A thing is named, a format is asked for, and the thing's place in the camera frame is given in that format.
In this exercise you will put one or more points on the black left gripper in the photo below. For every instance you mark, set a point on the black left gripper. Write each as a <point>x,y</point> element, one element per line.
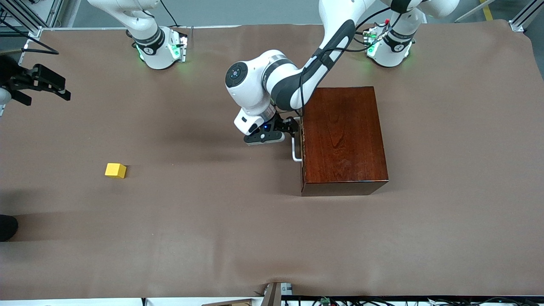
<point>284,124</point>

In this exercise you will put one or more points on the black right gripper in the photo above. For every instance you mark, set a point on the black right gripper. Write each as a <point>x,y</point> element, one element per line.
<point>12,76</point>

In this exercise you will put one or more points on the yellow block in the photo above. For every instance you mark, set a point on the yellow block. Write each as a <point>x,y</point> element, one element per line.
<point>115,171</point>

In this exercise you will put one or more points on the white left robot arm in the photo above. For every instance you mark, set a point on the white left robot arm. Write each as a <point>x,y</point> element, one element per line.
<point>255,80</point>

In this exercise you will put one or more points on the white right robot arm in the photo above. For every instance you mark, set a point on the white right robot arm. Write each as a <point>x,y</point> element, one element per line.
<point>148,51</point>

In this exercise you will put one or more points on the dark wooden cabinet box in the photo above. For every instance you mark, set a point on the dark wooden cabinet box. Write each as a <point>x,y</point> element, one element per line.
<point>344,136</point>

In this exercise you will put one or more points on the black rounded object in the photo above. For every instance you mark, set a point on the black rounded object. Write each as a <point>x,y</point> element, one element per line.
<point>7,228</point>

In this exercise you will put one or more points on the small grey box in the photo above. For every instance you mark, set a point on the small grey box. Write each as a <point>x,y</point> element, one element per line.
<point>287,289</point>

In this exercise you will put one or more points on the brown table cover sheet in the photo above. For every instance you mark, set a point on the brown table cover sheet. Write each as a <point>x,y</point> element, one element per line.
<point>170,238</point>

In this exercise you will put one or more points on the upright wooden strip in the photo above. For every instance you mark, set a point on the upright wooden strip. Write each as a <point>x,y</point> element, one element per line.
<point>274,295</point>

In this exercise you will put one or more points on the yellow floor tape strip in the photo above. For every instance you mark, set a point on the yellow floor tape strip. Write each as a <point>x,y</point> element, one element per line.
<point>487,10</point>

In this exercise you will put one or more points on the slanted aluminium profile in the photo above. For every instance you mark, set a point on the slanted aluminium profile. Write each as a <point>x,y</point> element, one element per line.
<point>516,23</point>

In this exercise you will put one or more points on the aluminium frame with struts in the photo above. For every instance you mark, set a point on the aluminium frame with struts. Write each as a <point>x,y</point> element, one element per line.
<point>57,10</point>

